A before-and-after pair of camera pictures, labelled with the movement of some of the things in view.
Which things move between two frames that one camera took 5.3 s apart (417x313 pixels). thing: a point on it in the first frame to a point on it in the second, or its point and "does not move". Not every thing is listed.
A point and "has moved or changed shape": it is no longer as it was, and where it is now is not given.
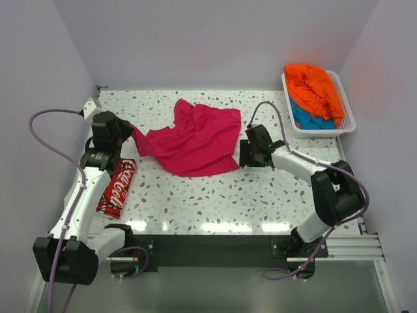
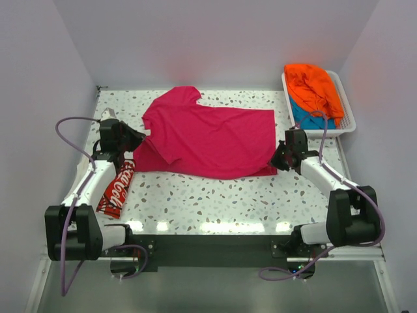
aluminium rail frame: [350, 280] does not move
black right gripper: [244, 159] to [275, 161]
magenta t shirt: [202, 140] has moved or changed shape
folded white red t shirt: [113, 199] does not move
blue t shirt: [309, 121] does not move
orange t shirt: [313, 87] does not move
